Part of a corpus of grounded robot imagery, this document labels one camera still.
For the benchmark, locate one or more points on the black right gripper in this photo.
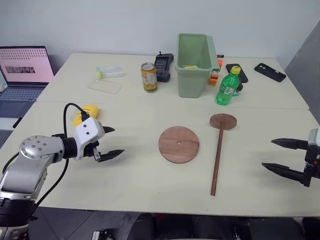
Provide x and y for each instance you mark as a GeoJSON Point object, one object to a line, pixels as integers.
{"type": "Point", "coordinates": [313, 160]}

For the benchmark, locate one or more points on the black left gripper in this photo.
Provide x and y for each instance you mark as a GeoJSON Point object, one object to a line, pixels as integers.
{"type": "Point", "coordinates": [89, 150]}

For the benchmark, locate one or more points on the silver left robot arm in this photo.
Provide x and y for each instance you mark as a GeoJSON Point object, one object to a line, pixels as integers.
{"type": "Point", "coordinates": [30, 150]}

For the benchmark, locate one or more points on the round wooden disc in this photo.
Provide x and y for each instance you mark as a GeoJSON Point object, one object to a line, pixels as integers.
{"type": "Point", "coordinates": [178, 145]}

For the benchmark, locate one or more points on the wooden rod with disc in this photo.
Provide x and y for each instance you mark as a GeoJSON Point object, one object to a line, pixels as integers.
{"type": "Point", "coordinates": [223, 121]}

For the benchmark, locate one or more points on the yellow plush toy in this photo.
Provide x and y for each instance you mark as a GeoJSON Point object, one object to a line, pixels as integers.
{"type": "Point", "coordinates": [90, 111]}

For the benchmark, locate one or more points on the clear plastic lid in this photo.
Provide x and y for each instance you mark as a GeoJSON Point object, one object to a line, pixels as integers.
{"type": "Point", "coordinates": [105, 87]}

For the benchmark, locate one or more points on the clear tube with green cap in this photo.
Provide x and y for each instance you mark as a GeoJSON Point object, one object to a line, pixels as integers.
{"type": "Point", "coordinates": [112, 74]}
{"type": "Point", "coordinates": [110, 68]}

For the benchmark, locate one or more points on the orange drink can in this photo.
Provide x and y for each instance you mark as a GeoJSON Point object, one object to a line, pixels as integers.
{"type": "Point", "coordinates": [149, 80]}

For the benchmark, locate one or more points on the grey partition panel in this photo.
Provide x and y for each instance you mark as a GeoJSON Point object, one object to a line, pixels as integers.
{"type": "Point", "coordinates": [305, 75]}

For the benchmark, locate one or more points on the black phone case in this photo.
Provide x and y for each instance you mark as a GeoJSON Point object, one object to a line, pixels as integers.
{"type": "Point", "coordinates": [270, 72]}

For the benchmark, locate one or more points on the green soda bottle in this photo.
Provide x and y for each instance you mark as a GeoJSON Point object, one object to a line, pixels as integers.
{"type": "Point", "coordinates": [226, 88]}

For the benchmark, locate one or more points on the black phone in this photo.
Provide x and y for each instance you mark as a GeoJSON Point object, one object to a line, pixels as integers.
{"type": "Point", "coordinates": [243, 75]}

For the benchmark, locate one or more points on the black handheld controller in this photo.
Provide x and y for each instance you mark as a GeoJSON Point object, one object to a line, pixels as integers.
{"type": "Point", "coordinates": [162, 63]}

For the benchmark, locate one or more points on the green plastic bin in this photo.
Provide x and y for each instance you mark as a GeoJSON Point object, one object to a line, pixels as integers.
{"type": "Point", "coordinates": [190, 80]}

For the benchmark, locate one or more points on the orange green block stack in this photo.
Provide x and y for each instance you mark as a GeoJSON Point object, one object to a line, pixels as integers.
{"type": "Point", "coordinates": [214, 78]}

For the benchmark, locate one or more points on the yellow item in bin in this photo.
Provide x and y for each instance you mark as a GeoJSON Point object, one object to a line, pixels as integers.
{"type": "Point", "coordinates": [191, 67]}

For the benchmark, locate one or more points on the open laptop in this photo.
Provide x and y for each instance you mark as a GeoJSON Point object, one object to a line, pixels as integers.
{"type": "Point", "coordinates": [25, 62]}

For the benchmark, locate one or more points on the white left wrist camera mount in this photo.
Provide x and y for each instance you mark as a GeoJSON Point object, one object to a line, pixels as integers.
{"type": "Point", "coordinates": [87, 130]}

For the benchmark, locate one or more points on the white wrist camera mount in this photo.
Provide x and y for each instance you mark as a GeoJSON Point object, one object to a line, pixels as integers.
{"type": "Point", "coordinates": [315, 137]}
{"type": "Point", "coordinates": [87, 130]}

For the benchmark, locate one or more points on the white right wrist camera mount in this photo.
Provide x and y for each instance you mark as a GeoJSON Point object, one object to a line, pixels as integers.
{"type": "Point", "coordinates": [315, 137]}

